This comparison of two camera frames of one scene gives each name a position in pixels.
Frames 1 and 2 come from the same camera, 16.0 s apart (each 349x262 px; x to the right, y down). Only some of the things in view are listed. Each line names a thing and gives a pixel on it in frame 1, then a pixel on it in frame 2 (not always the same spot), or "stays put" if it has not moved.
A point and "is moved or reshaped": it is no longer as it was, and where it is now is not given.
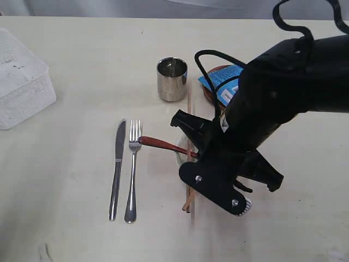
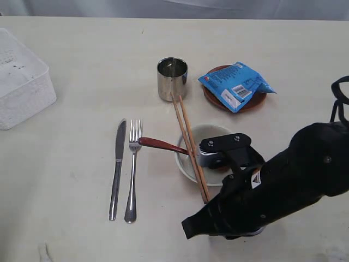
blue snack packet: (225, 92) stays put
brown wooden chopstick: (187, 204) is moved or reshaped
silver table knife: (120, 144) stays put
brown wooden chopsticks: (188, 194) is moved or reshaped
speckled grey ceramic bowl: (181, 158) stays put
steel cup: (172, 73) stays put
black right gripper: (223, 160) -> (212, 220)
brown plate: (208, 93) stays put
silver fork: (134, 134) stays put
